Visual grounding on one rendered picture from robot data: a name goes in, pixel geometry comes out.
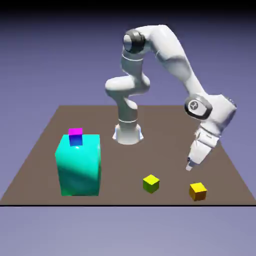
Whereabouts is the small yellow-green cube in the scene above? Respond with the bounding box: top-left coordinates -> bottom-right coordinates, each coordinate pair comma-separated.
142,174 -> 161,194

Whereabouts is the small orange cube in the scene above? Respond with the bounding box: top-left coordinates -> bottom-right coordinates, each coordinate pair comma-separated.
188,182 -> 208,202

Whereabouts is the large cyan box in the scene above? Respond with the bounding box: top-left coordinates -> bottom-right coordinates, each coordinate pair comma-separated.
54,133 -> 101,197

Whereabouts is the small magenta cube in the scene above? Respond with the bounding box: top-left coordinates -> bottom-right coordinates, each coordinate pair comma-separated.
68,127 -> 84,147

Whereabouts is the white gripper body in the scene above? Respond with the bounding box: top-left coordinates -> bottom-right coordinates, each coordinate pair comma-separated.
188,127 -> 219,165

